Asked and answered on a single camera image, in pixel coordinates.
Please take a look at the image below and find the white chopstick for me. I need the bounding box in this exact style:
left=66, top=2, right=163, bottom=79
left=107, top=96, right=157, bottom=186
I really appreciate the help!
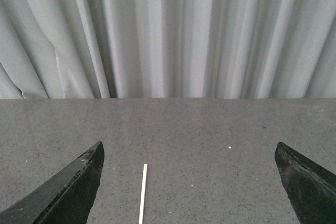
left=139, top=164, right=148, bottom=224

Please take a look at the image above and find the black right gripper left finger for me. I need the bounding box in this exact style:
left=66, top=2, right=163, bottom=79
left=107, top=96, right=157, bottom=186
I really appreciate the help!
left=1, top=142, right=104, bottom=223

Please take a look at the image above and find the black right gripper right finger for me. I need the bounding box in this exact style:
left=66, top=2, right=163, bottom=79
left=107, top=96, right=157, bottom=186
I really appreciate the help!
left=275, top=142, right=335, bottom=223

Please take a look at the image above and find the grey-white curtain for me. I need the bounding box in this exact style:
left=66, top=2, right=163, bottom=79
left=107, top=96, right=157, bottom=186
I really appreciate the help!
left=1, top=0, right=335, bottom=99

